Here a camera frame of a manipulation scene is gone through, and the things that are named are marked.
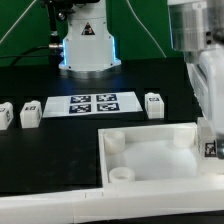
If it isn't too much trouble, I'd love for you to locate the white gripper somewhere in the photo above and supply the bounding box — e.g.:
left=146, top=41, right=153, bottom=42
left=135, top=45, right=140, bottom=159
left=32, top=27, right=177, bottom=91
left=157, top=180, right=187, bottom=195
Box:
left=187, top=46, right=224, bottom=159

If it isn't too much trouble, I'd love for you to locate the white square tabletop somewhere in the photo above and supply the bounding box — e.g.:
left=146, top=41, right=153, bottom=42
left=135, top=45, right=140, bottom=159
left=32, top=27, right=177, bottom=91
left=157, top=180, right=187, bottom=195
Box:
left=98, top=123, right=224, bottom=185

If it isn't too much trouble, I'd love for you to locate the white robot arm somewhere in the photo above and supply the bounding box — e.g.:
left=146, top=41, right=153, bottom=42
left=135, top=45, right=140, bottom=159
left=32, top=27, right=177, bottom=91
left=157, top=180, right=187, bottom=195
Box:
left=40, top=0, right=224, bottom=159

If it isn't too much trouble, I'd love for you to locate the white sheet with tags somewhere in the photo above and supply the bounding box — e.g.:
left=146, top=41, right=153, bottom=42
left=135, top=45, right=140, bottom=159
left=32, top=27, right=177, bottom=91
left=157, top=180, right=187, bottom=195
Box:
left=43, top=92, right=142, bottom=118

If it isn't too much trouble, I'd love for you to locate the white obstacle fence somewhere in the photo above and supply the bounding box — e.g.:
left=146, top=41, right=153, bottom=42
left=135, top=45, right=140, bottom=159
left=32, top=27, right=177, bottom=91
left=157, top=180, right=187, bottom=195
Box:
left=0, top=175, right=224, bottom=224

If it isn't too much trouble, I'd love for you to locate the black cable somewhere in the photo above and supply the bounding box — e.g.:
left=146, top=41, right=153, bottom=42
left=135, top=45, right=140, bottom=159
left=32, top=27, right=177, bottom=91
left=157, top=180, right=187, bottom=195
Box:
left=0, top=45, right=64, bottom=67

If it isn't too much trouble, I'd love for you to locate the grey cable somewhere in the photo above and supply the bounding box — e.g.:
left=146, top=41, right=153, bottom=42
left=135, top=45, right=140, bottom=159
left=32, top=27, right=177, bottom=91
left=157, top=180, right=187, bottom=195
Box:
left=0, top=0, right=38, bottom=46

